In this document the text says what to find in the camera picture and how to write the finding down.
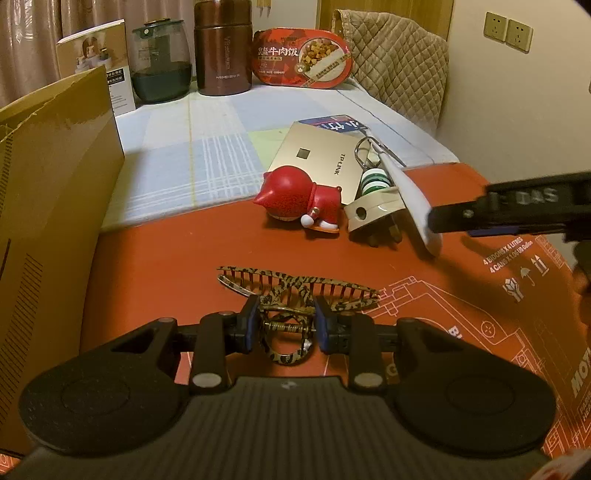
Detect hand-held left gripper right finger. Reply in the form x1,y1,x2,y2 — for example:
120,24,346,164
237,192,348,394
313,295,444,398

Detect glass jar with green lid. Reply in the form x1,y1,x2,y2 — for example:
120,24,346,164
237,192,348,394
130,18,193,103

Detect wooden panel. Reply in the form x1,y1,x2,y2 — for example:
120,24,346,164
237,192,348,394
318,0,455,42

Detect checked pastel bedsheet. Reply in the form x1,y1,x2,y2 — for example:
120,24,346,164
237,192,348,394
99,78,460,232

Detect green white lip balm jars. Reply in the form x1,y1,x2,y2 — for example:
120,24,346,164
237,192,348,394
359,167,393,197

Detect metal wire stand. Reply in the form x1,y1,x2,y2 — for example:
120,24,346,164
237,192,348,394
355,136,407,169

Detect red cat figurine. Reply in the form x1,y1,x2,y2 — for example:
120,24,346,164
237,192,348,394
254,165,343,234

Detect red oval food box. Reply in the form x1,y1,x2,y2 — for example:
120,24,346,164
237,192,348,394
252,27,354,89

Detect white plastic shoehorn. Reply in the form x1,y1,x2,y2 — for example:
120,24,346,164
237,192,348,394
376,152,444,257

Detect white product box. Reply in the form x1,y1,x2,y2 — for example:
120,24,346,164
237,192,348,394
56,19,137,116

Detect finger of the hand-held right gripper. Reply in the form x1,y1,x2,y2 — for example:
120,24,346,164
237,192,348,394
467,225,520,238
428,172,591,234

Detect wall socket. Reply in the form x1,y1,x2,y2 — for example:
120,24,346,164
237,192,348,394
506,18,534,51
483,11,509,40

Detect patterned brown curtain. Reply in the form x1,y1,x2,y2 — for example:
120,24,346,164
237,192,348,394
0,0,199,109

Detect leopard print hair claw clip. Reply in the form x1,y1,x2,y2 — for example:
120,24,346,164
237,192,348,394
217,265,382,365

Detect blue label tin box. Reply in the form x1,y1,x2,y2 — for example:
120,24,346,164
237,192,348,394
299,113,370,134

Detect brown cardboard box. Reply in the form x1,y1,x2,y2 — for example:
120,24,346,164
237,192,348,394
0,65,125,457

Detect gold product box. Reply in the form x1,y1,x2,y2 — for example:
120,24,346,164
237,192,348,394
265,121,370,199

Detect beige quilted cloth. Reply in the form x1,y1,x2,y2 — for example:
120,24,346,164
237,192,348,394
333,8,451,137

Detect brown metal thermos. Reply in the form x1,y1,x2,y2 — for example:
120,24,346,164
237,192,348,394
193,0,254,97

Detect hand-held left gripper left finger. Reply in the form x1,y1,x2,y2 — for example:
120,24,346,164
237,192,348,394
108,295,262,395

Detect cream power plug adapter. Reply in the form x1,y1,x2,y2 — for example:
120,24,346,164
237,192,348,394
344,187,407,247

